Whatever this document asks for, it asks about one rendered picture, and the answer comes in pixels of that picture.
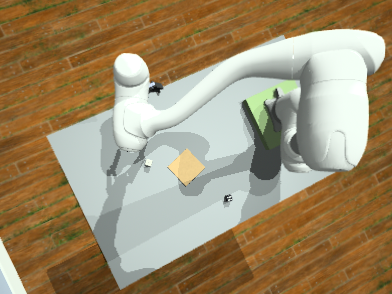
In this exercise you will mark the tan rectangular mat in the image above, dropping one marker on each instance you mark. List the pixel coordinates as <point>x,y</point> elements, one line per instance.
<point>186,167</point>

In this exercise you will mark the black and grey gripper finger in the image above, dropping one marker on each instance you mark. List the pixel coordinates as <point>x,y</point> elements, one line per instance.
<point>158,85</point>

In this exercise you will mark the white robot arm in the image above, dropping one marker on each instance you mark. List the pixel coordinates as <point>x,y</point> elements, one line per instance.
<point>329,110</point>

